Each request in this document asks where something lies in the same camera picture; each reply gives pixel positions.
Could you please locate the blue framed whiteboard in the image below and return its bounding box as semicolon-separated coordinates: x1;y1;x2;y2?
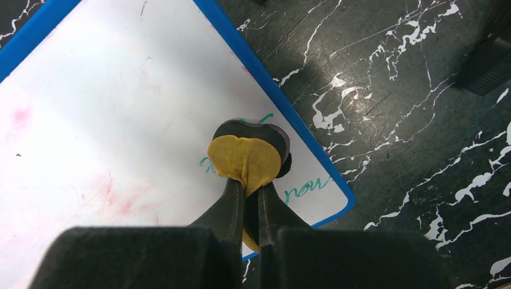
1;1;355;288

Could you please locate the yellow bone shaped eraser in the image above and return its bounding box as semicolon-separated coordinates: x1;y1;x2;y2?
207;120;292;252

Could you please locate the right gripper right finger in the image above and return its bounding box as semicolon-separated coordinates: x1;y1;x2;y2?
257;184;453;288

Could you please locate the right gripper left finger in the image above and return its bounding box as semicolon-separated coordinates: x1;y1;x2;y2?
31;179;243;288

